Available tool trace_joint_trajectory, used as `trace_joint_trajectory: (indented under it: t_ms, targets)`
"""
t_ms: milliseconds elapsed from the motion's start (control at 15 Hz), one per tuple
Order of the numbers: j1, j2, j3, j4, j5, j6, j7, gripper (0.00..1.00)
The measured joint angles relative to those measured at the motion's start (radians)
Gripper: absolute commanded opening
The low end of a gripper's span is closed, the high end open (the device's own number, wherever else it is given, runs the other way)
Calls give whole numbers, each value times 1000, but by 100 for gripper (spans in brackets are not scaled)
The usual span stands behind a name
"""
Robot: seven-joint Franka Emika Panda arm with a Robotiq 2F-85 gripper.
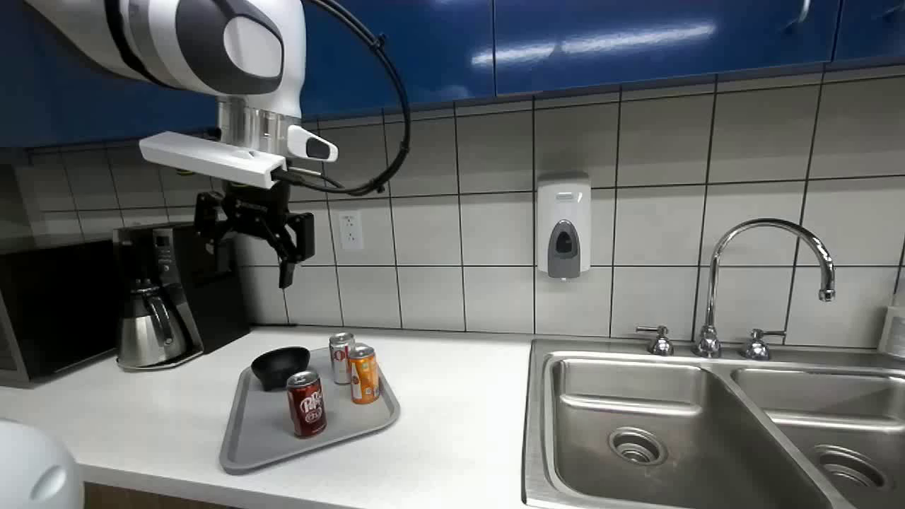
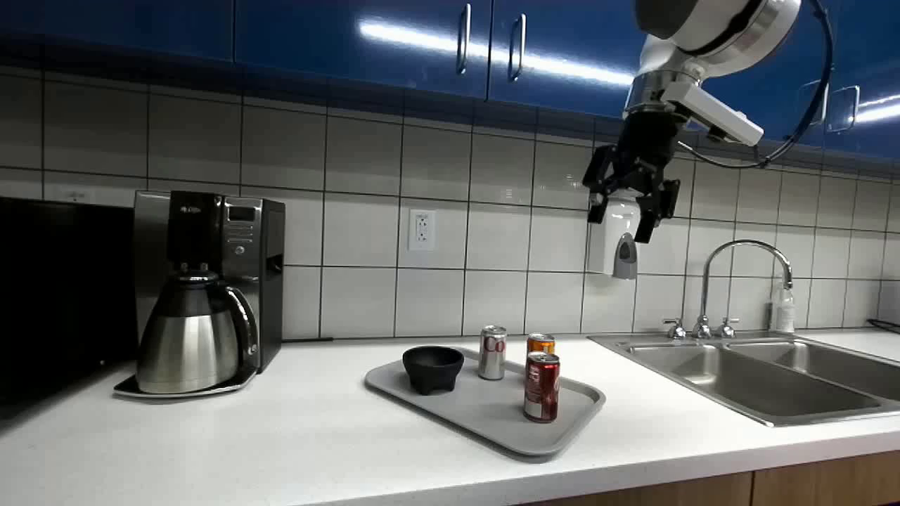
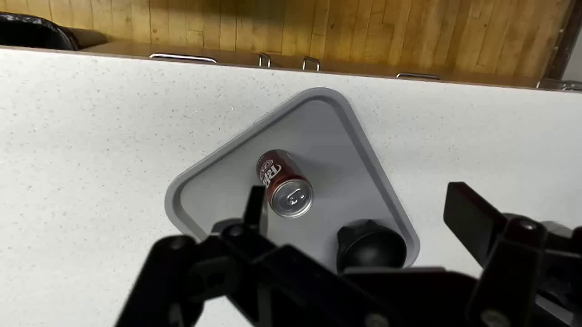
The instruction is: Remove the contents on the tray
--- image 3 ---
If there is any black bowl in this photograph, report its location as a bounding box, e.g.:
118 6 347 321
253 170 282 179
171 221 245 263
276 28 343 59
334 221 409 273

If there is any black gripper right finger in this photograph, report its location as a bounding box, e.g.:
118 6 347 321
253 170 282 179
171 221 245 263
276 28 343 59
442 181 582 327

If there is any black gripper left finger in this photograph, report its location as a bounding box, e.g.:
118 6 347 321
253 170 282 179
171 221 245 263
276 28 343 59
114 186 365 327

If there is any red soda can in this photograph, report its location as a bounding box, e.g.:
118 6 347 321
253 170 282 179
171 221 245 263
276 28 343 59
254 150 314 221

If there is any grey plastic tray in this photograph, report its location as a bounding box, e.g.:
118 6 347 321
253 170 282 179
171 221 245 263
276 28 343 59
163 88 422 272

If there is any black rounded object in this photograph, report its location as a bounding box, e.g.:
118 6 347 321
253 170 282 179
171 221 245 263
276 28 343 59
0 14 80 52

